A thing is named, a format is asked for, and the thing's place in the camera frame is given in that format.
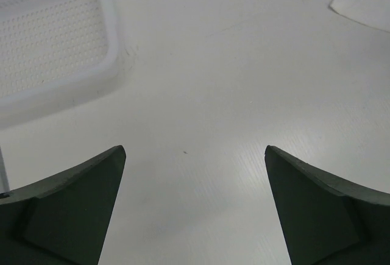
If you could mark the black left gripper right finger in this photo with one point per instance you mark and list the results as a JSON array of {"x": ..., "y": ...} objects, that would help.
[{"x": 327, "y": 219}]

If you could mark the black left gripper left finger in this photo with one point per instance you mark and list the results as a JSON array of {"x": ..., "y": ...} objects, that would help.
[{"x": 64, "y": 218}]

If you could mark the white t shirt robot print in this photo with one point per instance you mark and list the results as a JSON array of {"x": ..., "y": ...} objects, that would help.
[{"x": 370, "y": 13}]

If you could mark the white perforated plastic basket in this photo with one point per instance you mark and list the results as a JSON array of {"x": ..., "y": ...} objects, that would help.
[{"x": 54, "y": 47}]

